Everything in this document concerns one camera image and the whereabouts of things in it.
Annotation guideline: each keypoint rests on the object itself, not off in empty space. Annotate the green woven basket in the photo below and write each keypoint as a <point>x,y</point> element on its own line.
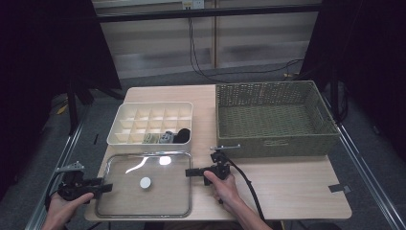
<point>319,140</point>

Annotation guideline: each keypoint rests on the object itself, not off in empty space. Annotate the black sock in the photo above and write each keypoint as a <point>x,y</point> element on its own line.
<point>182,135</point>

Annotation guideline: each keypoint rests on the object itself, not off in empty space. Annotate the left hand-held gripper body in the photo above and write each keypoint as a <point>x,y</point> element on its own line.
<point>75,188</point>

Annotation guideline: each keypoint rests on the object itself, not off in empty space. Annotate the black horizontal bar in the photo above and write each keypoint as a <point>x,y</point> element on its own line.
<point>207,12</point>

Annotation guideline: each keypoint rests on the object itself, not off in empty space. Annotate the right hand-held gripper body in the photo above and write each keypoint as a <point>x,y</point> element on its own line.
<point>220,166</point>

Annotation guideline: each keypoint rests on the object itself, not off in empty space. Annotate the cream sock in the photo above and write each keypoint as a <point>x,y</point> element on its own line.
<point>150,138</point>

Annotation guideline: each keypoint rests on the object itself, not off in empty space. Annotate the white power outlet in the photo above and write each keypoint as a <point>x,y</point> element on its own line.
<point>193,4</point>

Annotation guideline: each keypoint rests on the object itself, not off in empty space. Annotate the metal floor rail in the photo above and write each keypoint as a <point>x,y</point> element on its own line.
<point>367,179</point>
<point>60,159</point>

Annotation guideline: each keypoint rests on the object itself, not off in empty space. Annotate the grey sock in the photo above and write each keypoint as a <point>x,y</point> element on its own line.
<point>166,138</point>

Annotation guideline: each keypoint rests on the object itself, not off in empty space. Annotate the person's right hand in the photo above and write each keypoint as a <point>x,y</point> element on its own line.
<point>226,191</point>

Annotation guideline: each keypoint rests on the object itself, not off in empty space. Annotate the cream divided storage box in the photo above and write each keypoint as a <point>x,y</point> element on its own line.
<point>127,111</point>

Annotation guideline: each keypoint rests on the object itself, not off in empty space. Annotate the person's left hand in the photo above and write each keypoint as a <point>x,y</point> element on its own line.
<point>63,211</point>

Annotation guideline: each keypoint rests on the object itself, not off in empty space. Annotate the clear plastic lid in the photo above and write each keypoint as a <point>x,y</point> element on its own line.
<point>169,195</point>

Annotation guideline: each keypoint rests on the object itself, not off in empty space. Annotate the black curtain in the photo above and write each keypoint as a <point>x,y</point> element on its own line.
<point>376,64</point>
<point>32,64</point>

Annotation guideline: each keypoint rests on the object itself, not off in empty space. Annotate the black metal stand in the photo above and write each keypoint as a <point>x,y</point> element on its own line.
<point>72,108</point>
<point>334,96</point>

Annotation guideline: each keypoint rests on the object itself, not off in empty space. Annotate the grey tape piece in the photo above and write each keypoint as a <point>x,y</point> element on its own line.
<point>338,188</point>

